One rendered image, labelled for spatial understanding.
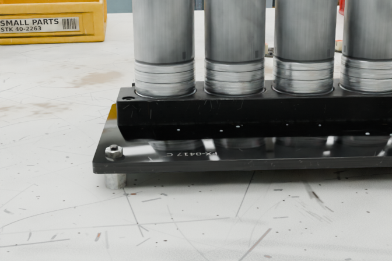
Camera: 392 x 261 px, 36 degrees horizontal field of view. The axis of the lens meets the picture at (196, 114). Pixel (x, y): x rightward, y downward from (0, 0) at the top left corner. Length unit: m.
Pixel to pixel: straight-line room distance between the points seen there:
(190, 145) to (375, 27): 0.09
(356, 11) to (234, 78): 0.05
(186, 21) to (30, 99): 0.12
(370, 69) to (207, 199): 0.09
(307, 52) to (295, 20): 0.01
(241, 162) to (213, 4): 0.06
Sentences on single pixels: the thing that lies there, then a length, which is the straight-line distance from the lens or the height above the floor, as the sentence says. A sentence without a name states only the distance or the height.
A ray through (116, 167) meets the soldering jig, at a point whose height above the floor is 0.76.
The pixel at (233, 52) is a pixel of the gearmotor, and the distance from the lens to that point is 0.23.
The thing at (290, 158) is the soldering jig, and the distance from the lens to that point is 0.20.
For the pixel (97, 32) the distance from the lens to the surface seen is 0.48.
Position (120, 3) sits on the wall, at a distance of 4.62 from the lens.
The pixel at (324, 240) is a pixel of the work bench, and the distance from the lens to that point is 0.17.
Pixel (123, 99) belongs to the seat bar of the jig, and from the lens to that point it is 0.23.
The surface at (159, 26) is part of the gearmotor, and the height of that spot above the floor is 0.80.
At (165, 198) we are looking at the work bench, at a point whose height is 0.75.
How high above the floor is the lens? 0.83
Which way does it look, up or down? 17 degrees down
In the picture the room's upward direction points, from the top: 1 degrees counter-clockwise
